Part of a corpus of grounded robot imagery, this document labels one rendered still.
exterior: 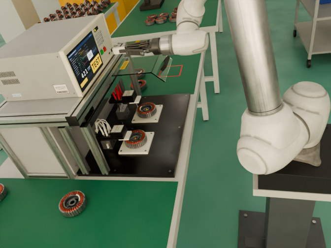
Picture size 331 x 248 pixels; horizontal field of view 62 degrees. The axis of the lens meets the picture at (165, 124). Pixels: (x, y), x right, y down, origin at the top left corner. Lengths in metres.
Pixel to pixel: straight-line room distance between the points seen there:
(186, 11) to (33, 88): 0.74
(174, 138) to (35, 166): 0.67
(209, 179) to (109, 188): 1.07
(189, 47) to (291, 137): 0.58
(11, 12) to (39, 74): 4.01
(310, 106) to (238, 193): 1.21
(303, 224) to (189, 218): 0.80
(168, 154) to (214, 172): 0.97
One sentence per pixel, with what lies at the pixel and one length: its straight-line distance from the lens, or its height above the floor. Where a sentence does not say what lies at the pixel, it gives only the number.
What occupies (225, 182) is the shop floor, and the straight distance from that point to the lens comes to 2.15.
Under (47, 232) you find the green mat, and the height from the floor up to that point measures 0.75.
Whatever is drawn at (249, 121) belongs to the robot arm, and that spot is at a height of 1.12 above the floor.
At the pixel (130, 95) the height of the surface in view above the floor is 0.92.
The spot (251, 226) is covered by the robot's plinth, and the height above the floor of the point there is 0.02.
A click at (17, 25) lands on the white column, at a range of 5.27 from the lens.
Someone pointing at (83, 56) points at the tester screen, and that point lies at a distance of 1.26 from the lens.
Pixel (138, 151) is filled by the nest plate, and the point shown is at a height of 0.78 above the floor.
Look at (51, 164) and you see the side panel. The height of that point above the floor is 0.84.
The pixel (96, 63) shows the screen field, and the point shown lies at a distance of 1.35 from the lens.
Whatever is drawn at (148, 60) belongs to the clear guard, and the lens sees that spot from 1.49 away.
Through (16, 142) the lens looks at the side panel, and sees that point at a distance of 1.40.
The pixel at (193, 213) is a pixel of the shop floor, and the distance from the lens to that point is 2.01.
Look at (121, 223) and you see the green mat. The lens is 1.15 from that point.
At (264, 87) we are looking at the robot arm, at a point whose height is 1.22.
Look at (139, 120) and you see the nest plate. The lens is 1.53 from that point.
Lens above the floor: 1.67
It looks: 37 degrees down
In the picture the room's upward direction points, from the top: 13 degrees counter-clockwise
